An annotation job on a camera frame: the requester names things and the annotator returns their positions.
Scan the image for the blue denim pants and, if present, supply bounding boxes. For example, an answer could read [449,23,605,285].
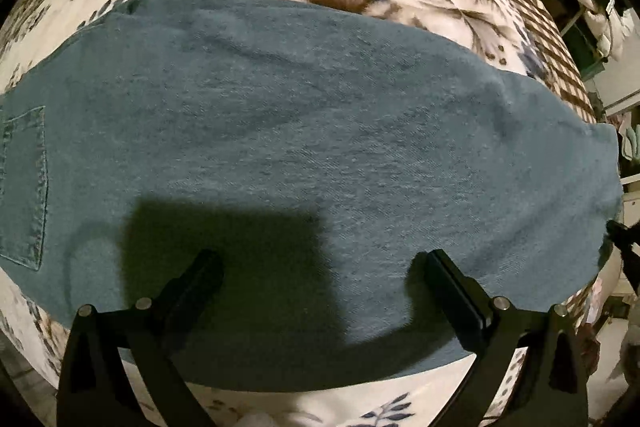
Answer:
[0,0,624,392]

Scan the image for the white hanging cloth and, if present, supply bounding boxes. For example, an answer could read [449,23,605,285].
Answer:
[575,0,632,62]

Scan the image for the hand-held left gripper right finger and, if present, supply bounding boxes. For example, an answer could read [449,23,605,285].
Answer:
[425,249,591,427]

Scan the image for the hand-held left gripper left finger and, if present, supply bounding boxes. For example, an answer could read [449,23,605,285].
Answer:
[56,249,224,427]

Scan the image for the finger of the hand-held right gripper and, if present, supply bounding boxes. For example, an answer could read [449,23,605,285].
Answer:
[606,220,640,295]

